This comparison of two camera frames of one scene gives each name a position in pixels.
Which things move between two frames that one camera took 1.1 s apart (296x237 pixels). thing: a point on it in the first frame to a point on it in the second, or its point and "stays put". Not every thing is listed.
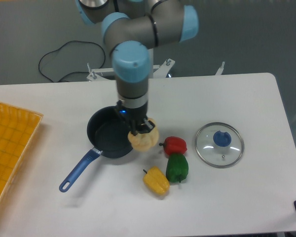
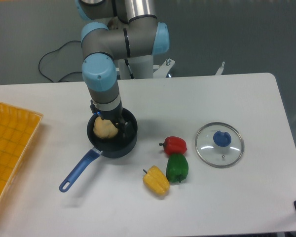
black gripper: [136, 114] to [117, 117]
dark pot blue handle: [108, 132] stays put
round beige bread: [145, 141] to [105, 128]
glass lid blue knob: [219, 144] stays put
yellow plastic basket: [13, 131] stays put
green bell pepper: [177, 167] stays put
